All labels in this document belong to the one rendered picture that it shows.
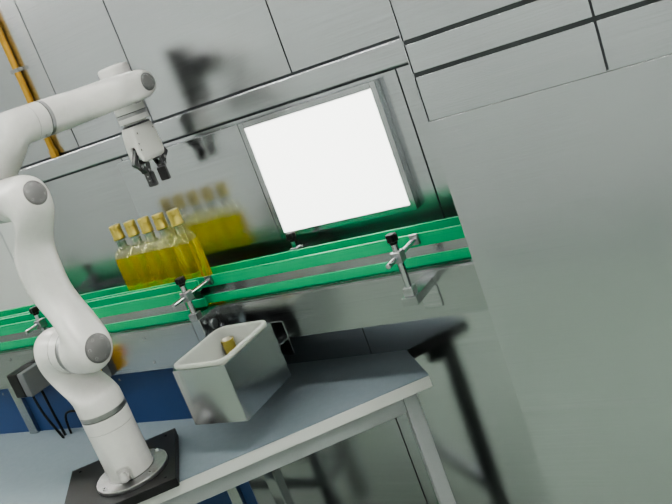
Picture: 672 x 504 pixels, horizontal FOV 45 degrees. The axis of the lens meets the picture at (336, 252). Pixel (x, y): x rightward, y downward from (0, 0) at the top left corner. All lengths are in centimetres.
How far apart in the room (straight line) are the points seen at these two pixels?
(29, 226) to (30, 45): 86
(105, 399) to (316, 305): 57
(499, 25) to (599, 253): 47
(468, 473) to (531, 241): 102
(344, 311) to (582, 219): 73
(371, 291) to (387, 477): 78
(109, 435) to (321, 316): 60
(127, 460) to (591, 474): 110
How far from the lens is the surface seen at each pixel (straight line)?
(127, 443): 214
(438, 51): 159
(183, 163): 240
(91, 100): 217
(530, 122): 157
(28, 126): 207
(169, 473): 214
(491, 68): 156
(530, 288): 169
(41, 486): 252
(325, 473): 272
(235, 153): 229
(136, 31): 242
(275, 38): 217
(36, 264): 203
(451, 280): 192
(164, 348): 234
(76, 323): 203
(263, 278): 218
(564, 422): 183
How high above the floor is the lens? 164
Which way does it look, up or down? 14 degrees down
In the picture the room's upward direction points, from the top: 20 degrees counter-clockwise
